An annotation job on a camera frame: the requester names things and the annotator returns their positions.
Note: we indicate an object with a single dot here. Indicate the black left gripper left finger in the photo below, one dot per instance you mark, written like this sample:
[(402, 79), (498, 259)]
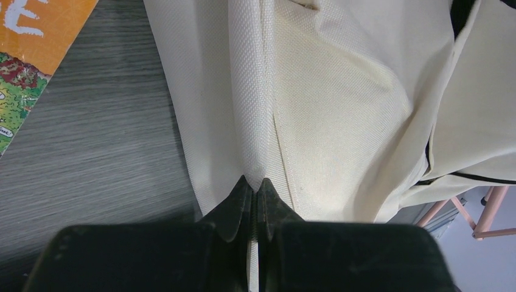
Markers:
[(229, 250)]

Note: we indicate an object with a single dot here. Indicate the pink perforated stand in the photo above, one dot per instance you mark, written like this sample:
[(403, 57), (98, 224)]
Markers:
[(491, 215)]

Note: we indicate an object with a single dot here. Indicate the orange green paperback book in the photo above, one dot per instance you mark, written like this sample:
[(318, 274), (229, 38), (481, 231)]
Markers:
[(35, 37)]

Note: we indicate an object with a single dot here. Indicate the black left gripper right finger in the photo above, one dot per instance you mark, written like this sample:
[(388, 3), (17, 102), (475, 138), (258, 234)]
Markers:
[(272, 213)]

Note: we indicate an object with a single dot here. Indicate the cream canvas backpack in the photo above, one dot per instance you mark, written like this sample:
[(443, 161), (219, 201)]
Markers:
[(353, 109)]

